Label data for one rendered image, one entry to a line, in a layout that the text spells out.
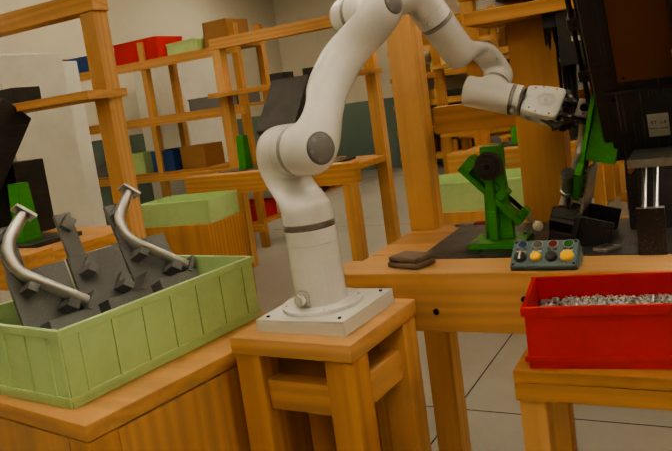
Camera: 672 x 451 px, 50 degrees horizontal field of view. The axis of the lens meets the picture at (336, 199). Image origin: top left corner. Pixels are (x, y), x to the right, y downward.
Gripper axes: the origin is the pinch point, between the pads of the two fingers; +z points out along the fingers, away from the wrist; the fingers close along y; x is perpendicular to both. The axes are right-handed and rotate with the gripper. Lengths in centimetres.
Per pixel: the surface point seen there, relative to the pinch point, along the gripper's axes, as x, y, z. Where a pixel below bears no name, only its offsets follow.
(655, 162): -19.6, -24.5, 19.9
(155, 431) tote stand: -11, -113, -61
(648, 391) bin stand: -24, -75, 28
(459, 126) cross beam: 36, 13, -40
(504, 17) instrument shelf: -4.8, 24.1, -27.8
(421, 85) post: 24, 17, -53
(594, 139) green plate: -5.5, -11.5, 5.4
